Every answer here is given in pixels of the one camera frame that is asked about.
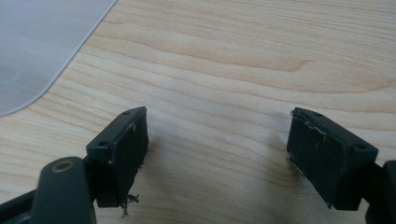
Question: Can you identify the translucent grey mat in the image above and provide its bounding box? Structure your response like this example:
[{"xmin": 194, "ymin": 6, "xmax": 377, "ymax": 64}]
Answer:
[{"xmin": 0, "ymin": 0, "xmax": 118, "ymax": 117}]

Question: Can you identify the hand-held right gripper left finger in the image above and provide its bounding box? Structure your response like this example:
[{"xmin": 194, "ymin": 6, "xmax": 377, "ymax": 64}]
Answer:
[{"xmin": 85, "ymin": 105, "xmax": 150, "ymax": 218}]

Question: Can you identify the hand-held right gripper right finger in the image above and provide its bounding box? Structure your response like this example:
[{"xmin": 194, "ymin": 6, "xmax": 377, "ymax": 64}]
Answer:
[{"xmin": 286, "ymin": 106, "xmax": 380, "ymax": 212}]

